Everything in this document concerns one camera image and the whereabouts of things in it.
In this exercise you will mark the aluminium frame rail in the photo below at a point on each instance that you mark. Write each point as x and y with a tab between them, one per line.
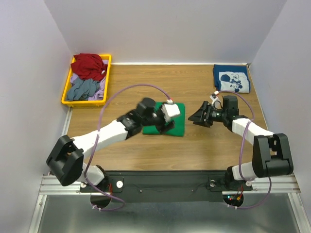
48	187

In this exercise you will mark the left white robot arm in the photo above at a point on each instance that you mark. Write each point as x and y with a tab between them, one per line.
66	160

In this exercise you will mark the grey blue t shirt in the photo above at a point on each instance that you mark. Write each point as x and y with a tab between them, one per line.
82	89

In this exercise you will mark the yellow plastic bin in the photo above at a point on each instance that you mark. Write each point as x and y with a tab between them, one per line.
75	103

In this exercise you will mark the folded blue printed t shirt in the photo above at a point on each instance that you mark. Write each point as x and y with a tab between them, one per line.
231	78

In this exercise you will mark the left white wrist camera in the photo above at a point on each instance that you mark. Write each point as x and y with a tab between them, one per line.
170	111

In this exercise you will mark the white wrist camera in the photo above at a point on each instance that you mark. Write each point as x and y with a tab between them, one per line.
170	111
215	100

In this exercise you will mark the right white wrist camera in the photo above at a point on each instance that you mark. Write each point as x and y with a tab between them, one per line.
215	100

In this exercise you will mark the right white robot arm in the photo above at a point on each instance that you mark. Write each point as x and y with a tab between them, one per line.
271	156

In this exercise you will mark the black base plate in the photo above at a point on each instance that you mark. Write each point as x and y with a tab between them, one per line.
170	186

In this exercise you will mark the green t shirt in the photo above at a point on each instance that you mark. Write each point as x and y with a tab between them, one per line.
179	125

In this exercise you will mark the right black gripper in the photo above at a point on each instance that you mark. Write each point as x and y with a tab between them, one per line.
207	114

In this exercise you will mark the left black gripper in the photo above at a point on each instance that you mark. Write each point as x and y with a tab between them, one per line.
161	124

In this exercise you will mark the red t shirt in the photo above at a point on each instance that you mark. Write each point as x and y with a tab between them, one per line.
89	66

